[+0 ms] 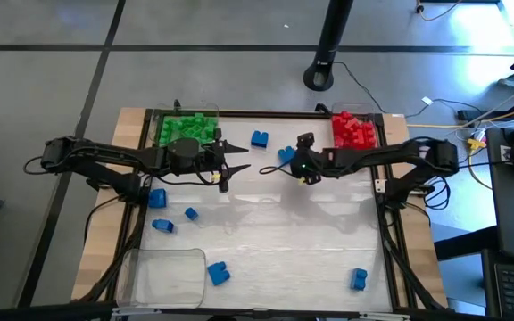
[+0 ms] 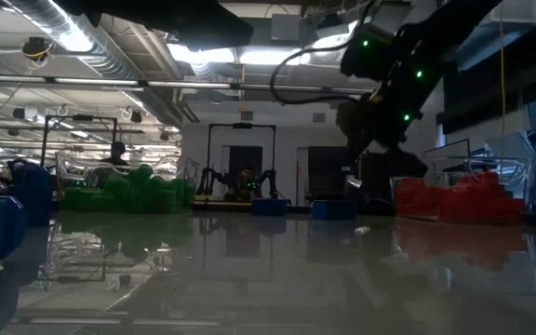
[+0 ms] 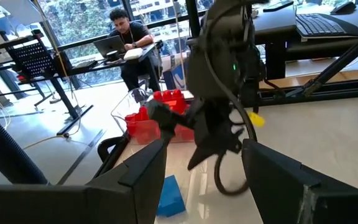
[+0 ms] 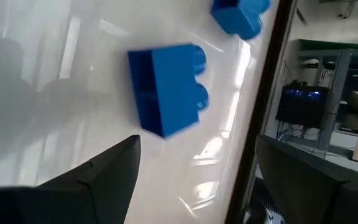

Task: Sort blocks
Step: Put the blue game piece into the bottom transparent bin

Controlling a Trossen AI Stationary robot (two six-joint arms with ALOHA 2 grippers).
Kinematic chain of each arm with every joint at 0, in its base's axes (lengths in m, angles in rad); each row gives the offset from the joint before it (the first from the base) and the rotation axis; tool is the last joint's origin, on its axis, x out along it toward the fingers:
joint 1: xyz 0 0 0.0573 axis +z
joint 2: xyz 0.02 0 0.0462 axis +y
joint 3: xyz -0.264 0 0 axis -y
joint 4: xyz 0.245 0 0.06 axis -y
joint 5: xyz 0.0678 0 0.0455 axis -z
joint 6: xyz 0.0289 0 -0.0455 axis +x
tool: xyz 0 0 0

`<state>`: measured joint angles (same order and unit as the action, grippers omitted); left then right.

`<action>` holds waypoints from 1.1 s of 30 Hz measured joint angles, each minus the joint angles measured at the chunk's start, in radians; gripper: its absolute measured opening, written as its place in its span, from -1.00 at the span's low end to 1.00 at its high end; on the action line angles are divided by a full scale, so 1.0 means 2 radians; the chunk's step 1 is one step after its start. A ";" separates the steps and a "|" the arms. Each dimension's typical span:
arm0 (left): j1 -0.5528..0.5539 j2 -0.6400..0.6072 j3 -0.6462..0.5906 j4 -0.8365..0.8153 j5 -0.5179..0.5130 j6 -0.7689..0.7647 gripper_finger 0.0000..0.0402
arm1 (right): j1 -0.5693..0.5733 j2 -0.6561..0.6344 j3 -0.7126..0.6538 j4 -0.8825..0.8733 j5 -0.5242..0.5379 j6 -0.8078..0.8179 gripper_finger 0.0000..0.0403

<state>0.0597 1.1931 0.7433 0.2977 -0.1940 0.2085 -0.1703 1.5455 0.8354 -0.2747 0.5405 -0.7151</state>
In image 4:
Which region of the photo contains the black computer tower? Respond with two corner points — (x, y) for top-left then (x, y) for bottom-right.
(275, 81), (331, 130)

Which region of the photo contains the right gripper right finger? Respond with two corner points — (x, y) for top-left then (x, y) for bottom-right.
(255, 134), (358, 224)

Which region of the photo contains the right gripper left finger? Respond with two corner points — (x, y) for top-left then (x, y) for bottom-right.
(0, 134), (142, 224)

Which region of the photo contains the white glossy table sheet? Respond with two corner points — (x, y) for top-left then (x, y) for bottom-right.
(0, 0), (281, 224)

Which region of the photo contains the black table frame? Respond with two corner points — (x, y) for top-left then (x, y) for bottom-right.
(224, 0), (298, 224)

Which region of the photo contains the grey metal desk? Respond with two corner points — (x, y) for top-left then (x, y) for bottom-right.
(296, 39), (358, 159)

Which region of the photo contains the blue toy block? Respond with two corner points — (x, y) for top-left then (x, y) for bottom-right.
(127, 43), (210, 139)
(210, 0), (272, 41)

